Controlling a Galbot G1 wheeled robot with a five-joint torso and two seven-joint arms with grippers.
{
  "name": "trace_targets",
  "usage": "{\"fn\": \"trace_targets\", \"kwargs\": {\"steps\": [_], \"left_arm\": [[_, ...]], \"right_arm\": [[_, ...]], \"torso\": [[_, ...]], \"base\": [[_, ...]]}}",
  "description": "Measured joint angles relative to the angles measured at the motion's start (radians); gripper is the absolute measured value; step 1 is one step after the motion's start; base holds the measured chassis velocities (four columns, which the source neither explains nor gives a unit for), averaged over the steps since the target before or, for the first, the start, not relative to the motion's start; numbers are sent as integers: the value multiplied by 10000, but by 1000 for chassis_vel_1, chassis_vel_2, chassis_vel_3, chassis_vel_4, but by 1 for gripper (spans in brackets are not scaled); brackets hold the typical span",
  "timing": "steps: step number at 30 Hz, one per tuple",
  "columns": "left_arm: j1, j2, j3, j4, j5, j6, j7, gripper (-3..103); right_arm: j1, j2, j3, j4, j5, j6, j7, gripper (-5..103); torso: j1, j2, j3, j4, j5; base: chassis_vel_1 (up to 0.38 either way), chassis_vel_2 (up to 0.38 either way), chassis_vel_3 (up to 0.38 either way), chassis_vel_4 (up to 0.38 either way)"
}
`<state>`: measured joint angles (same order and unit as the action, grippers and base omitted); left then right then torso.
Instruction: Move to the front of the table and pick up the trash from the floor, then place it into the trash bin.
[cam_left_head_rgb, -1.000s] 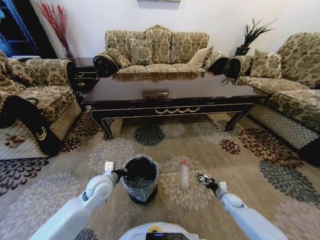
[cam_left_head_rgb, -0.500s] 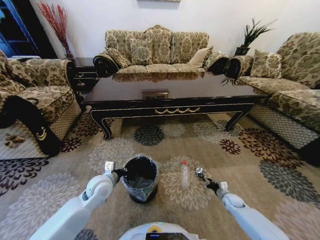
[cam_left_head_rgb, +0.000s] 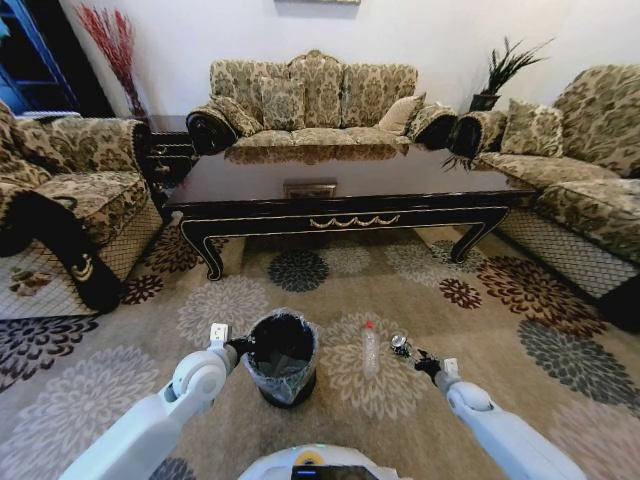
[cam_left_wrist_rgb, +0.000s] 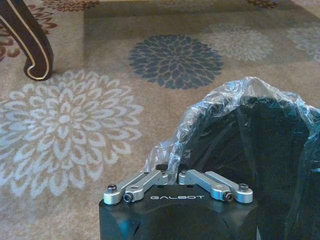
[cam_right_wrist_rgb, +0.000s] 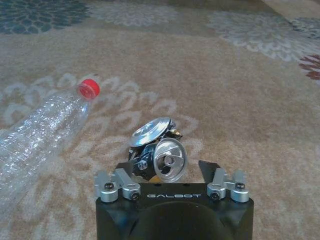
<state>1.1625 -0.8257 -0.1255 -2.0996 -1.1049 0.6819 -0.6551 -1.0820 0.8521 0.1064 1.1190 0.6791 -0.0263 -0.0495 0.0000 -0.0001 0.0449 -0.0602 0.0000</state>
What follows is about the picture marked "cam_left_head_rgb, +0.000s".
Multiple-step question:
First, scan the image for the clear plastic bottle red cap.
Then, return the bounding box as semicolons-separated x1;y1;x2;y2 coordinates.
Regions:
360;320;380;380

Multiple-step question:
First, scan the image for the red dried grass bunch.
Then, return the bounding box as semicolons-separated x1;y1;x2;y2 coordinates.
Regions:
76;3;147;118

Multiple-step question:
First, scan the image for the patterned square cushion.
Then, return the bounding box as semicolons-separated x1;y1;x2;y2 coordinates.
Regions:
258;76;307;132

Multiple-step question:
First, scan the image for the blue shelf unit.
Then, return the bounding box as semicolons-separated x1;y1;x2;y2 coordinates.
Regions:
0;0;79;117

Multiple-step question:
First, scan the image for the black bin with clear liner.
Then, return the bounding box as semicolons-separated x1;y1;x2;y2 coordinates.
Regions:
241;308;320;409

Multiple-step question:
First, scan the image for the floral sofa with lattice base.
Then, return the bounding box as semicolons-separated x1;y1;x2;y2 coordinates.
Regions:
456;63;640;335

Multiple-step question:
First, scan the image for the pale floral cushion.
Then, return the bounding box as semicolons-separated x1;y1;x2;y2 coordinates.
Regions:
499;98;566;159

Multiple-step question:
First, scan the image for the floral sofa with black armrest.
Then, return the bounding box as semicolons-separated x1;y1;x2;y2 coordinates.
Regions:
0;98;167;317

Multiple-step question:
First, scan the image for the framed wall picture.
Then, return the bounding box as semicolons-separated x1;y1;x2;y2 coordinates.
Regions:
273;0;363;8

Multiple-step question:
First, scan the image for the green leafy plant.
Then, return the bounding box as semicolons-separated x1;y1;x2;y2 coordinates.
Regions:
481;36;555;97

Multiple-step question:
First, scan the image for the beige floral area rug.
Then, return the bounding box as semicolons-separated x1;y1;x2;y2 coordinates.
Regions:
0;212;640;480

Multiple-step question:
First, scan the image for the dark square plant pot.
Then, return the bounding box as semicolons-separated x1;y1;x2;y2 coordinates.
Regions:
469;93;502;113

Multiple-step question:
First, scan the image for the patterned cushion with dark trim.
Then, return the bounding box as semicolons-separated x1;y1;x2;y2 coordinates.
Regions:
208;95;265;138

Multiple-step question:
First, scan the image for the dark wooden side table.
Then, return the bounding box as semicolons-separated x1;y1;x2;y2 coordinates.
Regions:
142;115;195;202

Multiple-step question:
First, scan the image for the white robot front shell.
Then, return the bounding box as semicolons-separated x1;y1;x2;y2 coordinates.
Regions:
238;441;417;480

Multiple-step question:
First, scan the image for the plain beige cushion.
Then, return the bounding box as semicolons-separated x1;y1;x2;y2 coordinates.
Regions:
377;93;427;137

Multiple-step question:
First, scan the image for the dark wooden coffee table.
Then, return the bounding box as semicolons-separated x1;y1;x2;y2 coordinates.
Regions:
163;143;538;283

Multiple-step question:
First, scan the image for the floral three-seat sofa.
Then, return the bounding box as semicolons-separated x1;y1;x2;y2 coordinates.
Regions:
185;49;460;154

